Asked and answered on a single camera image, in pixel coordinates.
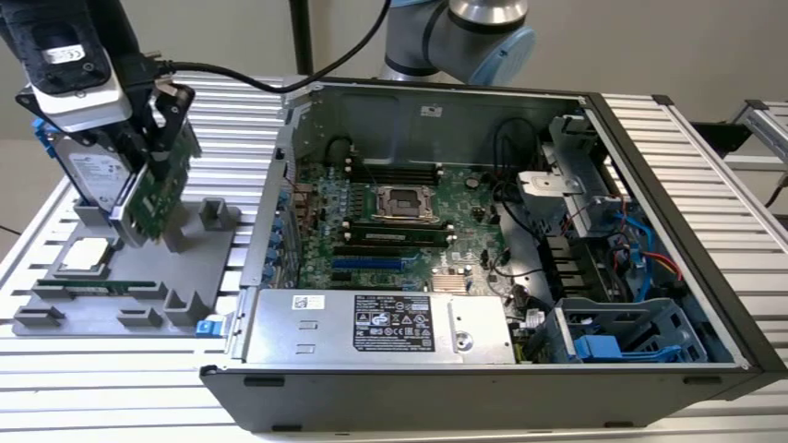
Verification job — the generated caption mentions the green black graphics card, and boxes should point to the green black graphics card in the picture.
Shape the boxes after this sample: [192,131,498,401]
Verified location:
[109,133,200,249]

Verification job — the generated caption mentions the hard disk blue carrier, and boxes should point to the hard disk blue carrier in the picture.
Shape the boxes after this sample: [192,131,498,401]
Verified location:
[28,117,140,216]

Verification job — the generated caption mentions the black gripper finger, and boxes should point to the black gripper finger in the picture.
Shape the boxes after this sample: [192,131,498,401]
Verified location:
[90,91,153,172]
[145,81,196,184]

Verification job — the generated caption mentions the grey parts rack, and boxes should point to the grey parts rack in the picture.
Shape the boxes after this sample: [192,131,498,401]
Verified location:
[10,197,245,341]

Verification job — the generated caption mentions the RAM slot white clips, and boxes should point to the RAM slot white clips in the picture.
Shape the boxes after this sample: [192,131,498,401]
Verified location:
[353,171,444,179]
[353,161,442,169]

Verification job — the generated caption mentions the CPU socket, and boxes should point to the CPU socket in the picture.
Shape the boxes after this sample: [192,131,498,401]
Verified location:
[374,183,433,219]

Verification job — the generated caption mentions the black expansion slot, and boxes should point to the black expansion slot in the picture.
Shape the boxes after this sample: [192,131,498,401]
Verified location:
[334,245,408,259]

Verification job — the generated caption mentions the black camera cable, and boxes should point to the black camera cable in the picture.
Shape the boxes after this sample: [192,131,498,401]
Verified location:
[138,0,394,93]

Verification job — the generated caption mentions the black stand pole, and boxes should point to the black stand pole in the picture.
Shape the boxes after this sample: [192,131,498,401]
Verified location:
[286,0,316,78]

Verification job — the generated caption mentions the black silver PC case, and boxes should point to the black silver PC case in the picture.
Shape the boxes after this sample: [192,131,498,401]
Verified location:
[200,76,786,435]

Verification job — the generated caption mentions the silver drive cage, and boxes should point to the silver drive cage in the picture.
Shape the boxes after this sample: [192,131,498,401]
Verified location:
[514,114,626,239]

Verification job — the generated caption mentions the blue case latch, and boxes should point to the blue case latch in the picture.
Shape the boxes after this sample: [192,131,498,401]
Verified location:
[193,317,224,340]

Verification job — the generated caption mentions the silver chipset heatsink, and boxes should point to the silver chipset heatsink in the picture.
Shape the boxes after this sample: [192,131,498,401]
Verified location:
[429,275,473,294]

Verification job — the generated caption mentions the metal IO port block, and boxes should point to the metal IO port block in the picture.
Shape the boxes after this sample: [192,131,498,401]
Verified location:
[293,182,316,221]

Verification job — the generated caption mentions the grey disk bay cage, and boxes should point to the grey disk bay cage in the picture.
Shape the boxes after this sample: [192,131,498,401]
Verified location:
[528,297,709,365]

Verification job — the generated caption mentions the green RAM stick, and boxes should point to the green RAM stick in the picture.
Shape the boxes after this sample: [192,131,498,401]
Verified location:
[37,278,158,296]

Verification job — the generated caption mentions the black rail bracket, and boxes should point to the black rail bracket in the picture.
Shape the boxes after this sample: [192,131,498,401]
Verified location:
[686,120,753,156]

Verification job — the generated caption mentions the green motherboard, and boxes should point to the green motherboard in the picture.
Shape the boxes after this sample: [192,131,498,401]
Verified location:
[294,161,509,294]

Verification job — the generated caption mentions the aluminium frame rail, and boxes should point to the aluminium frame rail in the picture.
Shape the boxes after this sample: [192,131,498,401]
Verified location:
[722,99,788,174]

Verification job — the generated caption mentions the silver CPU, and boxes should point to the silver CPU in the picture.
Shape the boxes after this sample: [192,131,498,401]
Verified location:
[64,238,116,269]

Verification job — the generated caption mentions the blue data wire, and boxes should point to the blue data wire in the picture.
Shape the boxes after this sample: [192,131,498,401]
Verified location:
[605,207,657,301]

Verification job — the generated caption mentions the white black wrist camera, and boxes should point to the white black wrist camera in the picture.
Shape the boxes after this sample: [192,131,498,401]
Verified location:
[0,0,134,135]

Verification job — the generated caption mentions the blue disk bay latch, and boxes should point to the blue disk bay latch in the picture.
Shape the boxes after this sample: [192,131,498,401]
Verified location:
[574,334,684,364]

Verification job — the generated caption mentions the long black looped wire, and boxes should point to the long black looped wire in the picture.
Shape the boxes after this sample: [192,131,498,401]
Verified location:
[490,116,540,186]

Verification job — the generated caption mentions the silver power supply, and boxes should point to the silver power supply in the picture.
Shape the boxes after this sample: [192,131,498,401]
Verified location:
[242,288,518,365]

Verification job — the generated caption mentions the metal socket cover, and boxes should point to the metal socket cover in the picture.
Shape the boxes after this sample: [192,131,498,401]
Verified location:
[377,185,432,217]

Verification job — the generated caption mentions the blue expansion slot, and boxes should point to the blue expansion slot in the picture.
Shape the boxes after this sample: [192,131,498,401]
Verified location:
[330,257,405,272]

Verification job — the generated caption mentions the red wire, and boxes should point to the red wire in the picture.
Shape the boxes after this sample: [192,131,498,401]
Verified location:
[642,248,685,282]

